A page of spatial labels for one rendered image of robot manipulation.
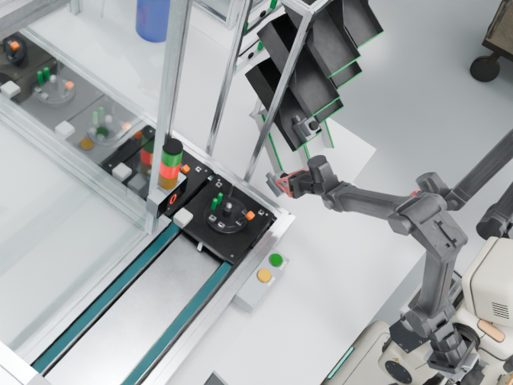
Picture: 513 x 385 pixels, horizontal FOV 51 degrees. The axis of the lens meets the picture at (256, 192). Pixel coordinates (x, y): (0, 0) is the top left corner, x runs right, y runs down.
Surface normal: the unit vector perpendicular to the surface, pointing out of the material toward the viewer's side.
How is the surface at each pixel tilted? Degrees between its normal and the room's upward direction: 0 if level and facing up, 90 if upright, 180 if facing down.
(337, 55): 25
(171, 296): 0
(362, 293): 0
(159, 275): 0
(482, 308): 90
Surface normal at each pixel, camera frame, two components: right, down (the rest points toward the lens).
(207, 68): 0.22, -0.54
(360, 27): 0.50, -0.20
